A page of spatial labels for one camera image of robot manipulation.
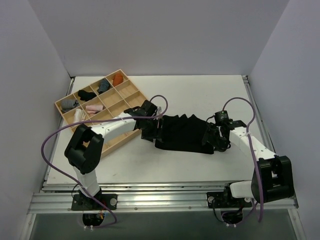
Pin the pink rolled sock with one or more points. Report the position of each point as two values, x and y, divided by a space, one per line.
94 109

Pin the wooden compartment tray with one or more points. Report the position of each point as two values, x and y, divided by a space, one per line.
115 100

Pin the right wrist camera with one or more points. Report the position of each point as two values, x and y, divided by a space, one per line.
221 117

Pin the dark grey rolled sock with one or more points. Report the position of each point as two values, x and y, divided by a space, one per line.
103 86

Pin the black underwear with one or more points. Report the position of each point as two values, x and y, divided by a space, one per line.
183 134

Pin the grey striped rolled sock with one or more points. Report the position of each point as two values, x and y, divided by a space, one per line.
68 104

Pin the white rolled sock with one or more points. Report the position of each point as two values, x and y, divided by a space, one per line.
79 115

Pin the orange rolled sock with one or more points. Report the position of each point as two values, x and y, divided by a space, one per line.
117 79

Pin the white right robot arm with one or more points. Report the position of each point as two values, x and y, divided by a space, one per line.
272 177

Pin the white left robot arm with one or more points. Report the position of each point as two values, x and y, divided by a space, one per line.
84 150

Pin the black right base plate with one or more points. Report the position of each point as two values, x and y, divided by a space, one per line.
223 200

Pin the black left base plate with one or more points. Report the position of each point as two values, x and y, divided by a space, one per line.
81 202

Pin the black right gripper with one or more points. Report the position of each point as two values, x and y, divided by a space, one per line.
207 135

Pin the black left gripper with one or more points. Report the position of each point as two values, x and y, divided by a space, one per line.
160 128

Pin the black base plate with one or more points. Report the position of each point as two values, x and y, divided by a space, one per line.
223 200
81 202

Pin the black rolled sock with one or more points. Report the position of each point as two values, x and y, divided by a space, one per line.
86 96

